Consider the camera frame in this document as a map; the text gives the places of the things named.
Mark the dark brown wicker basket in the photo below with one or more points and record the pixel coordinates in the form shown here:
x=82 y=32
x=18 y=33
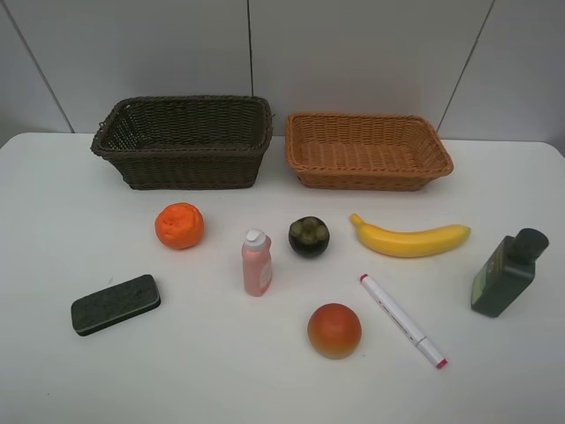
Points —
x=193 y=142

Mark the orange red peach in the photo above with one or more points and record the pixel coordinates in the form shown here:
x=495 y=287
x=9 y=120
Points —
x=334 y=331

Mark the white marker pink caps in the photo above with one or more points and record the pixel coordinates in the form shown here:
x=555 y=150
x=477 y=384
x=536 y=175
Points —
x=408 y=327

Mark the orange wicker basket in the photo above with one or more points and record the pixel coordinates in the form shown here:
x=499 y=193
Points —
x=345 y=151

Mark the dark green bottle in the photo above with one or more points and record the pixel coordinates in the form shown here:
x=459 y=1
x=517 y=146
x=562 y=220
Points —
x=508 y=272

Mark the pink bottle white cap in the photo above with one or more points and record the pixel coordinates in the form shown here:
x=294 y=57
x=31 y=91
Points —
x=257 y=262

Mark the black whiteboard eraser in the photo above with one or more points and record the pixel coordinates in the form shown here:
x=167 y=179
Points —
x=114 y=304

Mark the yellow banana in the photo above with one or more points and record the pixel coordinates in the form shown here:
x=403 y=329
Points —
x=410 y=244

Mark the orange tangerine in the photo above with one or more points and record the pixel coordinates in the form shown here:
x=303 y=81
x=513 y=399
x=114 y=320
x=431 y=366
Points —
x=179 y=226

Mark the dark mangosteen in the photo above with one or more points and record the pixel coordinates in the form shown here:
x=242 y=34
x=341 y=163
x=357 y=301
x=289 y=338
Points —
x=309 y=237

